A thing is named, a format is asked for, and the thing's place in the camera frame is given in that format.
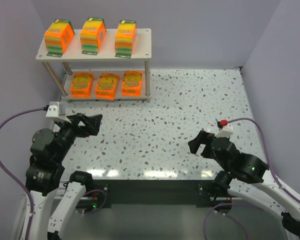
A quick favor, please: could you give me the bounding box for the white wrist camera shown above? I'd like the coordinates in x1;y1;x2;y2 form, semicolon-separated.
45;101;71;123
215;119;234;139

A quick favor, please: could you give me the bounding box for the orange round sponge box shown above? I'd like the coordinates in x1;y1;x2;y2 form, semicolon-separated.
121;70;143;97
70;72;95;98
94;72;120;101

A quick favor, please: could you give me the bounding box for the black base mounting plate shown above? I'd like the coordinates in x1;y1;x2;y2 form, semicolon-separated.
74;179;235;209

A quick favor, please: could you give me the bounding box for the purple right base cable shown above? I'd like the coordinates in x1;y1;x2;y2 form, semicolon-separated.
203;202;263;240

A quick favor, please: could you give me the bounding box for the white two-tier shelf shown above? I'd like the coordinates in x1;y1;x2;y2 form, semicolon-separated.
35;28;152;102

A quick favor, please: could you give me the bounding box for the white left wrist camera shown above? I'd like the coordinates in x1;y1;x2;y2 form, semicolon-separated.
45;101;71;123

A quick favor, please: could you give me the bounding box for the multicolour sponge pack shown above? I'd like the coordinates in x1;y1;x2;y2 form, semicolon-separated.
114;19;137;58
43;18;75;54
79;17;107;54

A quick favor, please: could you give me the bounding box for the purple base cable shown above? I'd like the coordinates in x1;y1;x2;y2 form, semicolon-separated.
77;189;108;215
203;202;263;240

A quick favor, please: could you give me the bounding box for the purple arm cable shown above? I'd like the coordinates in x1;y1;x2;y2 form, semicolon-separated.
227;117;300;210
0;106;48;240

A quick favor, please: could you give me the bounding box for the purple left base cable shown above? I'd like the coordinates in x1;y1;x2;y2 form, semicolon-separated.
77;189;108;215

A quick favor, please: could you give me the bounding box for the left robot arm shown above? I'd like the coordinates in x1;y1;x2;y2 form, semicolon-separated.
20;113;103;240

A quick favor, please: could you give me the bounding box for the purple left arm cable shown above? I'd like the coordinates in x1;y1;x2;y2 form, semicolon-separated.
0;106;48;240

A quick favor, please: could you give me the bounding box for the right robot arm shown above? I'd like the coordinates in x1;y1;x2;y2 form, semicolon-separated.
188;126;300;239

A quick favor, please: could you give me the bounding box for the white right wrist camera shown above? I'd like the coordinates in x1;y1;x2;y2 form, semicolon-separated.
215;119;234;139

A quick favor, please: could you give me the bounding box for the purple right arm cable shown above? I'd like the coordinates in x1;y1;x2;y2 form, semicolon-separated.
227;117;300;210

